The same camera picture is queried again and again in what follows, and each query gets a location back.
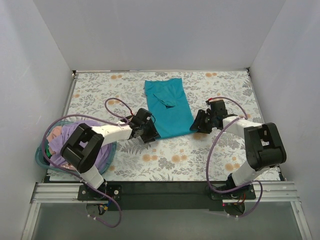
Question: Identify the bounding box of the teal t shirt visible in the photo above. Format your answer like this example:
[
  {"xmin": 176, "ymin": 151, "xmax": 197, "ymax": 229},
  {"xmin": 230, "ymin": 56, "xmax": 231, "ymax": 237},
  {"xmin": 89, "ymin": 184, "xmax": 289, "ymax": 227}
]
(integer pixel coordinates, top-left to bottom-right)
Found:
[{"xmin": 144, "ymin": 78, "xmax": 194, "ymax": 139}]

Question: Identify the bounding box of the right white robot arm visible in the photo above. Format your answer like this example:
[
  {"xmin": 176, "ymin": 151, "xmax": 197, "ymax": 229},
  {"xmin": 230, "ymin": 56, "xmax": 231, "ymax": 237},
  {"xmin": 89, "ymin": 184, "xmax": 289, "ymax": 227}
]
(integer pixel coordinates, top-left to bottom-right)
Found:
[{"xmin": 190, "ymin": 96, "xmax": 287, "ymax": 199}]

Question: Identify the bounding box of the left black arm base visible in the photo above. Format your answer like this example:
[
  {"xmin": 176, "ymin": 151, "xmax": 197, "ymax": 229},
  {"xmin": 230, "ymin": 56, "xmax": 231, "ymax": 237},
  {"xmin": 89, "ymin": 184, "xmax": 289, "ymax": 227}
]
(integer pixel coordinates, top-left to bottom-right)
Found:
[{"xmin": 77, "ymin": 184, "xmax": 123, "ymax": 216}]

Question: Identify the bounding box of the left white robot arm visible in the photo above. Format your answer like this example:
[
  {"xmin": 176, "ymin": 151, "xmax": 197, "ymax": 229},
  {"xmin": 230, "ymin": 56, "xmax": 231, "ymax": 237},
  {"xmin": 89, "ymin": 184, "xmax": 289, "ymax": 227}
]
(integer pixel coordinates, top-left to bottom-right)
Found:
[{"xmin": 60, "ymin": 108, "xmax": 161, "ymax": 200}]

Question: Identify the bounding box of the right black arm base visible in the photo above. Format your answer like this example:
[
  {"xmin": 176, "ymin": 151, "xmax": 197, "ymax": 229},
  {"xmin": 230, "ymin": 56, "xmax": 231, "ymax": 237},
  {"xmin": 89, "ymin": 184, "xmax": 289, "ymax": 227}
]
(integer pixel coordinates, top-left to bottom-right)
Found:
[{"xmin": 210, "ymin": 185, "xmax": 256, "ymax": 217}]

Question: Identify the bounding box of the floral patterned table mat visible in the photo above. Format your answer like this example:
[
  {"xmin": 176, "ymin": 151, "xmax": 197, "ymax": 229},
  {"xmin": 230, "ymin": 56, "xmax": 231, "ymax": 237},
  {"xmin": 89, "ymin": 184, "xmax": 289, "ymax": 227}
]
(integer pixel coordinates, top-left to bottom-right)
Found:
[{"xmin": 67, "ymin": 71, "xmax": 263, "ymax": 181}]

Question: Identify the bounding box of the pink garment in basket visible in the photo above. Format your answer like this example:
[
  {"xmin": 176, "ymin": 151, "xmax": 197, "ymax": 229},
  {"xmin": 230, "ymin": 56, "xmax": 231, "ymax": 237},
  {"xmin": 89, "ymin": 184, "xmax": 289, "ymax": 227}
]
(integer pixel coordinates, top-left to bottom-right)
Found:
[{"xmin": 46, "ymin": 126, "xmax": 63, "ymax": 149}]

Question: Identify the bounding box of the lavender t shirt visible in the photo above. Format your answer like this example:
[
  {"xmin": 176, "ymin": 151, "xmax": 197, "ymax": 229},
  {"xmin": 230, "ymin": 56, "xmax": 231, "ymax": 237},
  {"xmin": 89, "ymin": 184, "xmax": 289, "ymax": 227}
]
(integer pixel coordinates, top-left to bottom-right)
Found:
[{"xmin": 48, "ymin": 120, "xmax": 117, "ymax": 175}]

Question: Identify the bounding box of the clear blue plastic basket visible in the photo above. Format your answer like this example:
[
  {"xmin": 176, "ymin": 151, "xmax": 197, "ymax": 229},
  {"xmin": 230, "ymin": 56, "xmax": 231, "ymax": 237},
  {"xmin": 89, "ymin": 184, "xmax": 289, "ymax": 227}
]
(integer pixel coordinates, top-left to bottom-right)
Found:
[{"xmin": 34, "ymin": 120, "xmax": 118, "ymax": 177}]

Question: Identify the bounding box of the green black garment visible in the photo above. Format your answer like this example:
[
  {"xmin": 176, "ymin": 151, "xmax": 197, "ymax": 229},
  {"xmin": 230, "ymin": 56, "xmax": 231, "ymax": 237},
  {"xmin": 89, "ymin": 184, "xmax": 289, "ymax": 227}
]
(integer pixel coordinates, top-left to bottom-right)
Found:
[{"xmin": 43, "ymin": 146, "xmax": 52, "ymax": 161}]

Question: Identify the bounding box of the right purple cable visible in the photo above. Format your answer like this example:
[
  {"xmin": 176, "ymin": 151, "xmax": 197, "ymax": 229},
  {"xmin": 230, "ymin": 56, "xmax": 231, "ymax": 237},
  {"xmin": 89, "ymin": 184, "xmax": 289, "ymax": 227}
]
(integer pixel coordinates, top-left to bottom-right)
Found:
[{"xmin": 206, "ymin": 96, "xmax": 263, "ymax": 218}]

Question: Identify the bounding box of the aluminium frame rail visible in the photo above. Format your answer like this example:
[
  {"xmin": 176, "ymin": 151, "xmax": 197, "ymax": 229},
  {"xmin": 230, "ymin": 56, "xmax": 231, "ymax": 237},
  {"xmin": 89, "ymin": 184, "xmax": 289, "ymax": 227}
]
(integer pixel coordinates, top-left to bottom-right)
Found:
[{"xmin": 23, "ymin": 182, "xmax": 83, "ymax": 240}]

